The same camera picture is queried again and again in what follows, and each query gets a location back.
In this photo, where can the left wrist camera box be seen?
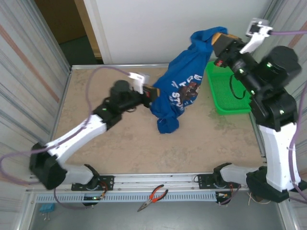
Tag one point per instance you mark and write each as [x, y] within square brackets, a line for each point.
[139, 80]

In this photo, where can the aluminium mounting rail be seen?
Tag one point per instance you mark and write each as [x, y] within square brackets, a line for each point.
[156, 179]

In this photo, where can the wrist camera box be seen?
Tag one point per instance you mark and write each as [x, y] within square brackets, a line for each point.
[139, 80]
[256, 36]

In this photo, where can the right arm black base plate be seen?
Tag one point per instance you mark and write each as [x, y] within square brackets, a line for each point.
[205, 179]

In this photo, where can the green plastic mesh basket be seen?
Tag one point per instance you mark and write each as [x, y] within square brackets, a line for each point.
[223, 95]

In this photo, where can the blue t-shirt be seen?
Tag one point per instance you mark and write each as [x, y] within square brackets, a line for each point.
[168, 83]

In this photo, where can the white door frame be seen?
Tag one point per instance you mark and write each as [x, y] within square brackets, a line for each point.
[99, 36]

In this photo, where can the black controller board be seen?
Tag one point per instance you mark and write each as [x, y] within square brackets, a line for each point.
[221, 196]
[92, 198]

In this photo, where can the aluminium table edge frame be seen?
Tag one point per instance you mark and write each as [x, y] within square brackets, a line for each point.
[108, 66]

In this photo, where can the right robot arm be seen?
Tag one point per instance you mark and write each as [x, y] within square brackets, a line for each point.
[278, 155]

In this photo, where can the blue clip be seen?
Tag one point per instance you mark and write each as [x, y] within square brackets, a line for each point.
[46, 208]

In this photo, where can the brown wooden door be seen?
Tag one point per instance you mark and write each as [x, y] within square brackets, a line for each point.
[60, 19]

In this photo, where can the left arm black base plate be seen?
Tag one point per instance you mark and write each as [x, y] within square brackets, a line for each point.
[108, 182]

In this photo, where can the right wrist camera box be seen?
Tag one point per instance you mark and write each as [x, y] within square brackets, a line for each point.
[256, 36]

